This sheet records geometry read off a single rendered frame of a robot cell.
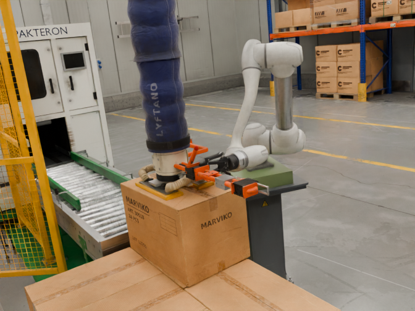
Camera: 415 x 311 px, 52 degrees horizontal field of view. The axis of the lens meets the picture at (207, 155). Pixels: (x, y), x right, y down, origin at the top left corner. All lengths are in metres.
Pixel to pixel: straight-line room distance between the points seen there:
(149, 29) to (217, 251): 1.10
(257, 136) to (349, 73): 7.56
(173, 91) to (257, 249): 1.30
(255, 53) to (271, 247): 1.30
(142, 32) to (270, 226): 1.51
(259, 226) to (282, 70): 1.04
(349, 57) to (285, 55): 7.80
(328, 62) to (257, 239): 7.93
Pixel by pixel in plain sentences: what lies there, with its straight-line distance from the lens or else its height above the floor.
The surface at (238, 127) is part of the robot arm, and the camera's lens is 2.30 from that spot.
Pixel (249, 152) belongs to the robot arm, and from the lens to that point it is 2.13.
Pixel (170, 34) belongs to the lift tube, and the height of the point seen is 1.71.
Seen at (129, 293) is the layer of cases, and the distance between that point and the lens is 2.16.
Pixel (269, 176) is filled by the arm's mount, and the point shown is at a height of 0.82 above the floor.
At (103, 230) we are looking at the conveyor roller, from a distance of 2.91.
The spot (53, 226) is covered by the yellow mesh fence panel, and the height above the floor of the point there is 0.49.
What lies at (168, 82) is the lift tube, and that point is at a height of 1.49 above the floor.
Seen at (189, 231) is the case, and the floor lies 0.83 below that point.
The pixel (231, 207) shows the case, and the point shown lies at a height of 0.86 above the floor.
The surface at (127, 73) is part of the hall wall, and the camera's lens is 12.35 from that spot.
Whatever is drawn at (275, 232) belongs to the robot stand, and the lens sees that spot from 2.89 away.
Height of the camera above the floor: 1.67
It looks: 15 degrees down
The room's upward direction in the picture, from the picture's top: 6 degrees counter-clockwise
